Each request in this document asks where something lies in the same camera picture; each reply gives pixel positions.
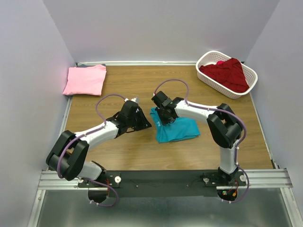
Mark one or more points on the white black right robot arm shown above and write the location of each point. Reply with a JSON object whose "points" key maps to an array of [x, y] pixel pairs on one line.
{"points": [[225, 127]]}

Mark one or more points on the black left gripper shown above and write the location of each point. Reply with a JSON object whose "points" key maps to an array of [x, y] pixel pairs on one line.
{"points": [[145, 123]]}

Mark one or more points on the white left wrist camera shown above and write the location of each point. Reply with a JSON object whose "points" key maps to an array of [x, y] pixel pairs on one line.
{"points": [[135, 99]]}

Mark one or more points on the teal t-shirt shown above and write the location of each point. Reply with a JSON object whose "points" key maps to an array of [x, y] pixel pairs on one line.
{"points": [[180, 129]]}

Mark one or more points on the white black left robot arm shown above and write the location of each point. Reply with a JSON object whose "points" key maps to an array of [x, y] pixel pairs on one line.
{"points": [[68, 155]]}

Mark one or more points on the dark red t-shirt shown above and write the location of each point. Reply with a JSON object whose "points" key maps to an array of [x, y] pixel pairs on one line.
{"points": [[228, 73]]}

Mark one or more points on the aluminium table frame rail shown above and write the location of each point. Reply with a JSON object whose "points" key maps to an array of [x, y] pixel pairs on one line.
{"points": [[259, 178]]}

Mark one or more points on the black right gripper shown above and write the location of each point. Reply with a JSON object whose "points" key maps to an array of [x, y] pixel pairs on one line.
{"points": [[164, 121]]}

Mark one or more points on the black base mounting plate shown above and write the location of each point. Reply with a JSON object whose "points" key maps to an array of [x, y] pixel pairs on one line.
{"points": [[170, 183]]}

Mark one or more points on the dark folded t-shirt underneath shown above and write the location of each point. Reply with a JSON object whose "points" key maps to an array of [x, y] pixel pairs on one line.
{"points": [[87, 66]]}

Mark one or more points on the folded pink t-shirt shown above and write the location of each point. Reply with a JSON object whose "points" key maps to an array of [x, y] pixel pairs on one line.
{"points": [[85, 81]]}

